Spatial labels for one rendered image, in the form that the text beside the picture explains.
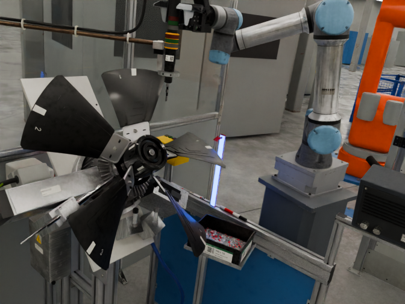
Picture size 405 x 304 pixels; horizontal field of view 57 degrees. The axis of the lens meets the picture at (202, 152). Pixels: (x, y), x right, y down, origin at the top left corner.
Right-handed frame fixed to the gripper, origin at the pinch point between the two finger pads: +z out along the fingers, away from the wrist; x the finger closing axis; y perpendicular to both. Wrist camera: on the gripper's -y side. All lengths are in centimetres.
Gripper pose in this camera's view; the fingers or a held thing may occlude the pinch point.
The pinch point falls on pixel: (167, 3)
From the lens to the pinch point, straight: 118.2
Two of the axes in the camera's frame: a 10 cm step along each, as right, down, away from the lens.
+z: -6.4, 1.9, -7.4
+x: -7.6, -3.1, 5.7
